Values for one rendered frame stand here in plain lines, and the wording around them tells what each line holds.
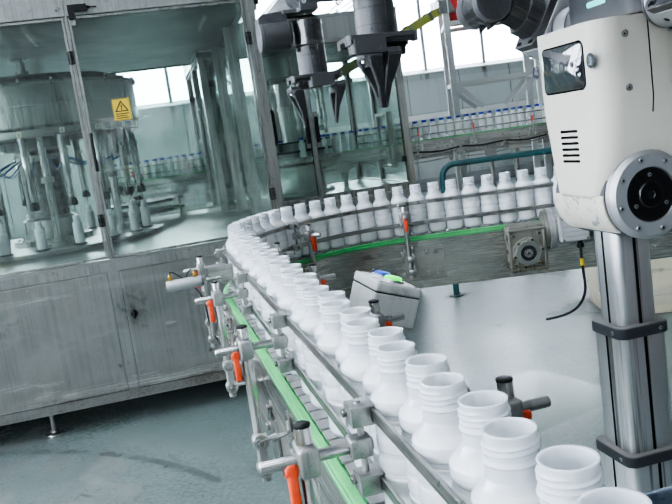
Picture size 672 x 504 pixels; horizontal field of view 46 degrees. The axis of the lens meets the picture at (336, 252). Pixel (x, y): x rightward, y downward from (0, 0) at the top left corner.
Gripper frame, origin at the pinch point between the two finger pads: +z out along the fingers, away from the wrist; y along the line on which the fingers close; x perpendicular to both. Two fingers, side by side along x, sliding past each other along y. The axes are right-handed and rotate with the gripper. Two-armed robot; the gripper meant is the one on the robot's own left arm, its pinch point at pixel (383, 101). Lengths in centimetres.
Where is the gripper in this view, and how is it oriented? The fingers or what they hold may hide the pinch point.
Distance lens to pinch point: 113.5
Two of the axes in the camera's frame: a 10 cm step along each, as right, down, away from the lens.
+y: 9.7, -1.4, 2.2
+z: 1.2, 9.8, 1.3
